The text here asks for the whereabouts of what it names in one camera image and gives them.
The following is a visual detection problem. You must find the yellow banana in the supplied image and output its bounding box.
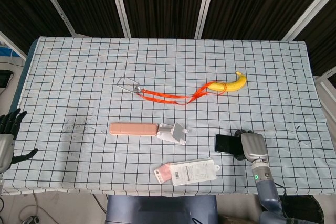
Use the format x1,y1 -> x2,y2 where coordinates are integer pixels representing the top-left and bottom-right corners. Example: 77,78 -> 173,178
208,70 -> 247,92

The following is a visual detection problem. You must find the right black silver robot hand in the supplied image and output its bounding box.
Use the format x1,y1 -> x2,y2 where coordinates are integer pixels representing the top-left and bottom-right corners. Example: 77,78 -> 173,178
233,129 -> 269,163

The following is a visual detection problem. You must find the grey floor cable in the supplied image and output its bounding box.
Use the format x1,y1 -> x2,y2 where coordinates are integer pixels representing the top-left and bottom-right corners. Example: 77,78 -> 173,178
18,194 -> 41,224

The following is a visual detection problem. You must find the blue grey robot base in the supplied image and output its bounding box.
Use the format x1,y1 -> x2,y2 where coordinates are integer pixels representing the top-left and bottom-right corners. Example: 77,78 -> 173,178
106,194 -> 218,224

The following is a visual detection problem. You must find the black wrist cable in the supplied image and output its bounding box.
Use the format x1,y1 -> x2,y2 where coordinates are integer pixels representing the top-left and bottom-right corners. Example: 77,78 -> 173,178
272,181 -> 288,218

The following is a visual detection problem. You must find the white metal frame post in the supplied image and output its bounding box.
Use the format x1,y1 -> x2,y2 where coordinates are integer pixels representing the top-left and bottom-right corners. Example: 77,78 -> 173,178
281,0 -> 336,40
195,0 -> 218,39
313,68 -> 336,120
0,31 -> 28,61
33,0 -> 76,36
107,0 -> 132,38

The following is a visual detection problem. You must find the black smartphone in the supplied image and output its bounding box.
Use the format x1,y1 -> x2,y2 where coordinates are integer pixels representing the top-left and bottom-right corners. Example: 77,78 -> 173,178
215,134 -> 243,155

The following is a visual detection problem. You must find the pink small packet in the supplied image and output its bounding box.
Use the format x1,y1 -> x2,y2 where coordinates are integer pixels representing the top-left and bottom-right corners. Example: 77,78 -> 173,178
153,163 -> 174,184

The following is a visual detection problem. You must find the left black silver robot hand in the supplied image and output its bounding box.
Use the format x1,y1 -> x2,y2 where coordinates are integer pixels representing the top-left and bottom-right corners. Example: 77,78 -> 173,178
0,108 -> 39,174

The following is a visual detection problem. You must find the black round floor object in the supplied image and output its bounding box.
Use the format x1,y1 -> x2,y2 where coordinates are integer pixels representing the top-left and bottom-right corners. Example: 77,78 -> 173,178
278,196 -> 325,223

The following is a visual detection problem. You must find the blue box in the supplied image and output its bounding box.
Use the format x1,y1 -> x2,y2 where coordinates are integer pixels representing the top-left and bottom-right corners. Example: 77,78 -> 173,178
0,45 -> 19,58

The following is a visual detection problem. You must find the checkered light blue tablecloth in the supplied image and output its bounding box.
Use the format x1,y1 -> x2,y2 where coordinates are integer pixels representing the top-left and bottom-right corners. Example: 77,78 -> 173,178
2,36 -> 332,197

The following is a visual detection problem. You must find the orange lanyard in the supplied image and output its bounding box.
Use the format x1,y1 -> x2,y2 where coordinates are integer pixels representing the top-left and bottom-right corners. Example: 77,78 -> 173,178
136,80 -> 227,105

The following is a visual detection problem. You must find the white phone stand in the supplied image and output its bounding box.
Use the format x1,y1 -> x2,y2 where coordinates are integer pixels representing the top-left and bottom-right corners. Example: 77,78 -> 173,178
156,122 -> 190,145

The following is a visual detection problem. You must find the white printed packaging bag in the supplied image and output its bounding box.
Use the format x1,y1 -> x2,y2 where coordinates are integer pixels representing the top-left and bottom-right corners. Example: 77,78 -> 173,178
170,157 -> 220,186

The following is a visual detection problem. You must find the clear badge holder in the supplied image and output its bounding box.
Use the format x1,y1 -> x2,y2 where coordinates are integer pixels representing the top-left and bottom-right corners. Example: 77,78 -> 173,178
116,76 -> 142,94

